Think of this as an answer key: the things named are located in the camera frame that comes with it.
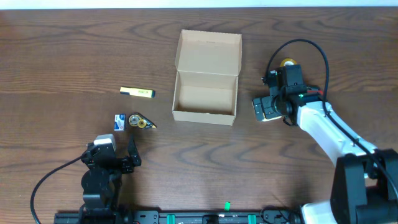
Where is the yellow sticky note pad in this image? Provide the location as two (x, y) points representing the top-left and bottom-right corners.
(261, 116), (282, 122)

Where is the cardboard box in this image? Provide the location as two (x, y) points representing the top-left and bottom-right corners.
(172, 29), (242, 126)

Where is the red stapler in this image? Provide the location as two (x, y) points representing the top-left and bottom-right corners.
(307, 90), (323, 95)

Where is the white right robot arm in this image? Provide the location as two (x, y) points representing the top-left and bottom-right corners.
(252, 90), (397, 223)

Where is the yellow black correction tape dispenser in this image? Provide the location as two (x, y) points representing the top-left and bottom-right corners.
(128, 113), (157, 129)

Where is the small blue staples box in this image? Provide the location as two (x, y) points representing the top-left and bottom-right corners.
(114, 114), (126, 131)

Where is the clear tape roll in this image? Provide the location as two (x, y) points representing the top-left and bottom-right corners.
(280, 58), (297, 67)

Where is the yellow highlighter pen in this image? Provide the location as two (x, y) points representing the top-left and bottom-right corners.
(119, 86), (155, 98)

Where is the black aluminium mounting rail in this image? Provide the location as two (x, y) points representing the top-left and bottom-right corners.
(53, 210), (304, 224)

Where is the green clip on rail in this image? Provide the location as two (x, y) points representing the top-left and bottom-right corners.
(224, 202), (231, 211)

